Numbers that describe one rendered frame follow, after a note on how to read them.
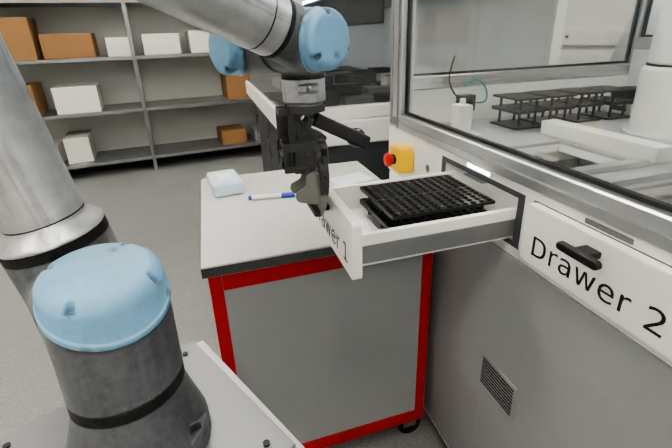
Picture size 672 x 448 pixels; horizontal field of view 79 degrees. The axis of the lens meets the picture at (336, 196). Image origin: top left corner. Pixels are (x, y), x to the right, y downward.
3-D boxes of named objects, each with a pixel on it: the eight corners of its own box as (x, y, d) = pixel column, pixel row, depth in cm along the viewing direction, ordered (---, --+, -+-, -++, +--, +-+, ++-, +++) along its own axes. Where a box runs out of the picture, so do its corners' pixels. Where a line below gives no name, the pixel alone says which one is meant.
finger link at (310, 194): (296, 219, 78) (291, 172, 76) (326, 215, 79) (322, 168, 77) (299, 224, 75) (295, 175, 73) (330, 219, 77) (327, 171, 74)
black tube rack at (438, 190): (391, 248, 78) (392, 217, 75) (359, 212, 93) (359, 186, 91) (491, 229, 84) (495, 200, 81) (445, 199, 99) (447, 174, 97)
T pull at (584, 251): (595, 272, 57) (597, 264, 56) (554, 248, 63) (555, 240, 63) (615, 268, 58) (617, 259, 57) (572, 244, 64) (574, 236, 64)
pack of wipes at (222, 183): (245, 193, 129) (243, 180, 127) (214, 199, 125) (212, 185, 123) (236, 179, 141) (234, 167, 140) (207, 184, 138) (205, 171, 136)
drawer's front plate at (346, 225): (353, 281, 71) (352, 224, 67) (312, 216, 97) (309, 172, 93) (362, 280, 71) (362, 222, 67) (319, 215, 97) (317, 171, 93)
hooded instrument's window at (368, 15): (293, 123, 156) (284, -9, 140) (247, 80, 315) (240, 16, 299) (540, 100, 186) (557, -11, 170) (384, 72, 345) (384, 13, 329)
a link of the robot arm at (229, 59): (240, 14, 52) (306, 14, 59) (199, 22, 60) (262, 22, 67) (249, 77, 55) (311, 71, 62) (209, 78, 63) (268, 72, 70)
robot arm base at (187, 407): (85, 545, 38) (57, 465, 35) (57, 441, 49) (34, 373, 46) (233, 444, 47) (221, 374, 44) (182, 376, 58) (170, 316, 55)
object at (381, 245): (359, 267, 72) (359, 236, 70) (321, 212, 95) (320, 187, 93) (546, 231, 83) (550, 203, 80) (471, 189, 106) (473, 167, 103)
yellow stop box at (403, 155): (397, 174, 117) (397, 150, 114) (387, 167, 123) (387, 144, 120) (413, 172, 118) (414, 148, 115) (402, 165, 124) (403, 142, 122)
